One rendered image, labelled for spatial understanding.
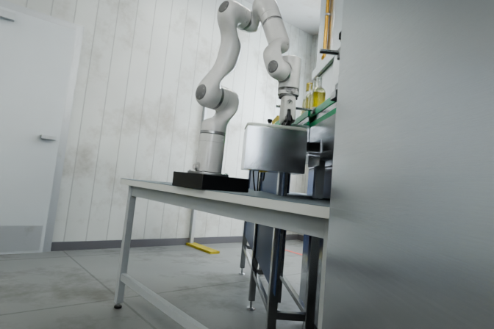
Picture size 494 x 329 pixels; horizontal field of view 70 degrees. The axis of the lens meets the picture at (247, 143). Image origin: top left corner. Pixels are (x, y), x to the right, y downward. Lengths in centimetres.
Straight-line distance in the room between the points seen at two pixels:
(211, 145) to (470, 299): 135
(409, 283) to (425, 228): 6
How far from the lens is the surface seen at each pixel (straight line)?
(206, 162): 158
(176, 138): 422
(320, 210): 103
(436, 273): 37
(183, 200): 169
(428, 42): 42
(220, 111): 168
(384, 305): 46
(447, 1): 41
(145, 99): 410
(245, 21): 171
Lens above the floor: 79
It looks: 6 degrees up
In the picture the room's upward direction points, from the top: 5 degrees clockwise
